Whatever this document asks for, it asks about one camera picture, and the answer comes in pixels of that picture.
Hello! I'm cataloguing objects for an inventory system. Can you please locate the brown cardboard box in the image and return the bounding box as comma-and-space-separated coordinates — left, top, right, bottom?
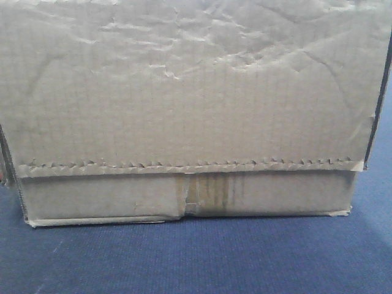
1, 1, 391, 227

